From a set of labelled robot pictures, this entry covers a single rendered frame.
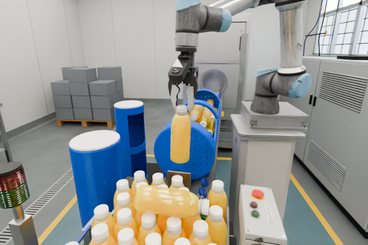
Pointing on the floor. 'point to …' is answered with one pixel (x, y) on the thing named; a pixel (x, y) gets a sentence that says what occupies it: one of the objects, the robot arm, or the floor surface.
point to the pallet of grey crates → (87, 94)
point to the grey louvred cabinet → (337, 133)
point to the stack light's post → (23, 231)
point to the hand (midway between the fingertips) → (182, 108)
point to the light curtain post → (241, 73)
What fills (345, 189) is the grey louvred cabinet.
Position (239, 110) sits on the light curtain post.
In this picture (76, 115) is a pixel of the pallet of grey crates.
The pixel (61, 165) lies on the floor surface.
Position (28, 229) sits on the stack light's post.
